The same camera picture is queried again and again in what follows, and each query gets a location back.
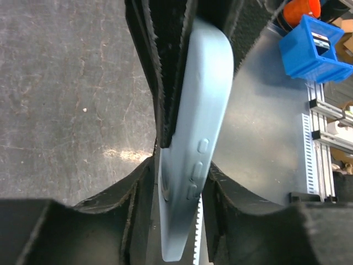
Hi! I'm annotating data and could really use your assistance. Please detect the orange tape roll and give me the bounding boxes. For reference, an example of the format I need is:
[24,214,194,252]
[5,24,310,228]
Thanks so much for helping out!
[282,0,321,27]

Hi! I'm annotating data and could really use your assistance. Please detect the blue plastic bin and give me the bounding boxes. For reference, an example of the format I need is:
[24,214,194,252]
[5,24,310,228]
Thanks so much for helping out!
[279,15,352,83]

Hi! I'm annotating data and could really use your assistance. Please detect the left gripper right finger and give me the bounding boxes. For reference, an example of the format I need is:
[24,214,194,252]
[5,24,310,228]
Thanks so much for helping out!
[202,165,352,264]

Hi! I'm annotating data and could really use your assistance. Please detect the aluminium frame rails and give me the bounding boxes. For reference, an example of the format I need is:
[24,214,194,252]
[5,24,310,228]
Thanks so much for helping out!
[306,81,352,202]

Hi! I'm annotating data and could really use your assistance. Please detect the light blue cable duct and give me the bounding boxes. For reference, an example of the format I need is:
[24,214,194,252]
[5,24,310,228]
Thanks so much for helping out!
[302,114,319,195]

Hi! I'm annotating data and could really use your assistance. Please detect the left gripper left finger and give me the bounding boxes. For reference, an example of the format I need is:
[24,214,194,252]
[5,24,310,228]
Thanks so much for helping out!
[1,157,154,264]

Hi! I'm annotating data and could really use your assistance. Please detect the phone with light blue case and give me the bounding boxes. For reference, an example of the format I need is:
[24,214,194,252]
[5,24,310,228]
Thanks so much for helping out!
[158,19,234,262]

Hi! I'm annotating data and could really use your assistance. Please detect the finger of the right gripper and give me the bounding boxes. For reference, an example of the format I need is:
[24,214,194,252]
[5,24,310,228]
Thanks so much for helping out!
[197,0,276,73]
[125,1,193,148]

